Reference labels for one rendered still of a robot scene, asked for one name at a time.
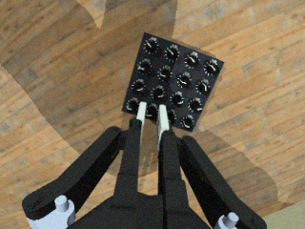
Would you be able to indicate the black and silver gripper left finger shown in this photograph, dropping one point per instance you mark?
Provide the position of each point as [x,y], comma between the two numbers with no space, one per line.
[54,205]

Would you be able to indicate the black knob box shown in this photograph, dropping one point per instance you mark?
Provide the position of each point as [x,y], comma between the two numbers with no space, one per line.
[159,59]

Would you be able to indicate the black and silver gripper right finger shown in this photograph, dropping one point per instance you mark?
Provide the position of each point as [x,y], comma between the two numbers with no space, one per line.
[220,205]

